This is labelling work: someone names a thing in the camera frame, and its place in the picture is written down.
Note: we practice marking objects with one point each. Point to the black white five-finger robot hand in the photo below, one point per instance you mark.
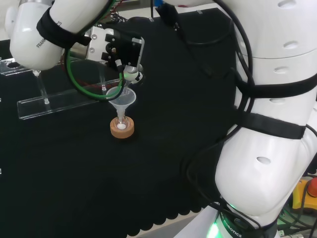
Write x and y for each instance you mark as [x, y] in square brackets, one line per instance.
[132, 73]

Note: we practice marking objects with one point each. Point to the clear glass weighing funnel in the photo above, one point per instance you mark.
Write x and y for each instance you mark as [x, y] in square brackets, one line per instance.
[126, 88]

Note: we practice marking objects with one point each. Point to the clear plastic funnel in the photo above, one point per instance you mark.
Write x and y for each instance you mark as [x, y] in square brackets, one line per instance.
[122, 101]

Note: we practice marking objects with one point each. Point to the round-bottom glass flask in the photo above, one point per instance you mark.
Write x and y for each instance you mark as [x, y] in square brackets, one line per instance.
[121, 125]

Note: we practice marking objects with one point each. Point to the clear acrylic funnel stand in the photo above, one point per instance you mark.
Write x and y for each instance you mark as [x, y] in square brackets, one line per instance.
[57, 100]

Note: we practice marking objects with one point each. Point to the black bench cloth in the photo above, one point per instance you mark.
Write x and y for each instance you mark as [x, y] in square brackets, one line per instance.
[161, 124]

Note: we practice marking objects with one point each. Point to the yellow stop button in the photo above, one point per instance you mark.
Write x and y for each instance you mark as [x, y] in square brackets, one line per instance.
[305, 196]

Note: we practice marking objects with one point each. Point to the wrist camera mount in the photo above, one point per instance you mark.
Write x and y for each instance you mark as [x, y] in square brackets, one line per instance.
[126, 48]

